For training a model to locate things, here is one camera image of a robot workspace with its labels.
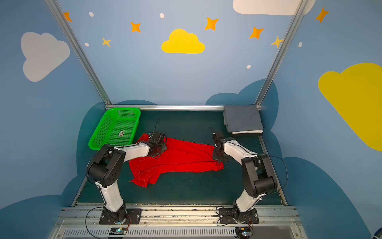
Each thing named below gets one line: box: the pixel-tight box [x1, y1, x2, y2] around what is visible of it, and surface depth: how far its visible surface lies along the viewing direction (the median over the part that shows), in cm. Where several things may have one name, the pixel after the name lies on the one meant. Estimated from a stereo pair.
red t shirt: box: [128, 132, 224, 188], surface depth 92 cm
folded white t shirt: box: [231, 129, 264, 135], surface depth 106 cm
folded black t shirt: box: [231, 132, 263, 137], surface depth 107 cm
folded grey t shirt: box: [222, 104, 264, 132], surface depth 110 cm
